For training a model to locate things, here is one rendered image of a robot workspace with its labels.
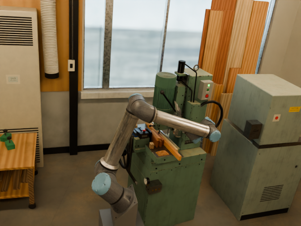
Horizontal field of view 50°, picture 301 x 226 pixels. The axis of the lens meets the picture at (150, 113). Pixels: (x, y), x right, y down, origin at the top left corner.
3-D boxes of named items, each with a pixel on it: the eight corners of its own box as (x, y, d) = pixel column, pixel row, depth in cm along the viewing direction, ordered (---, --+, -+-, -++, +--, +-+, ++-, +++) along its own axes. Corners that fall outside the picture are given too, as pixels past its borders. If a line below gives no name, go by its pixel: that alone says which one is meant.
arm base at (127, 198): (136, 200, 226) (127, 192, 221) (117, 218, 226) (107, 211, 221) (130, 185, 243) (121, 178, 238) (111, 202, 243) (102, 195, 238)
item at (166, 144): (147, 127, 308) (147, 123, 307) (148, 127, 309) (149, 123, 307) (178, 160, 260) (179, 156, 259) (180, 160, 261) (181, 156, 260)
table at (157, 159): (118, 132, 307) (119, 126, 305) (147, 128, 321) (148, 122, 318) (146, 166, 259) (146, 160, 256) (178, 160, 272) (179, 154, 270)
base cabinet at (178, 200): (125, 204, 339) (130, 146, 310) (172, 193, 365) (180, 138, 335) (142, 234, 303) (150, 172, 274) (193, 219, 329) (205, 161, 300)
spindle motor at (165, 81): (148, 105, 282) (152, 71, 270) (165, 103, 290) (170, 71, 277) (157, 114, 268) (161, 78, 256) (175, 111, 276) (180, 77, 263)
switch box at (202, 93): (196, 97, 277) (199, 80, 271) (206, 97, 282) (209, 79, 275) (200, 100, 272) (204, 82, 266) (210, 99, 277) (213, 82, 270)
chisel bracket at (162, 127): (152, 128, 289) (153, 120, 285) (166, 127, 295) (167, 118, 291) (156, 132, 283) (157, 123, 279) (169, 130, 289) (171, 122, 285)
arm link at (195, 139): (205, 136, 246) (196, 145, 248) (194, 124, 249) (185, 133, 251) (204, 136, 237) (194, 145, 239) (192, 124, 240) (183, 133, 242)
